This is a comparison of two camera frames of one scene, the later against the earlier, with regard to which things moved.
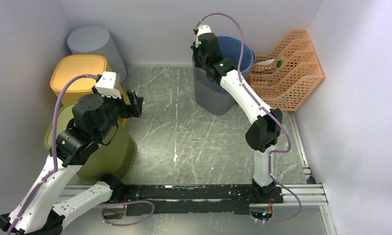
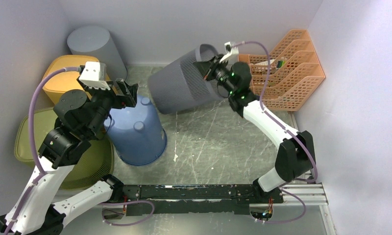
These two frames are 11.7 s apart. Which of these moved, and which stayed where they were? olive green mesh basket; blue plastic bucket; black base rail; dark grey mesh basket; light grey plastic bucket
Moved: dark grey mesh basket; olive green mesh basket; blue plastic bucket
Stayed: light grey plastic bucket; black base rail
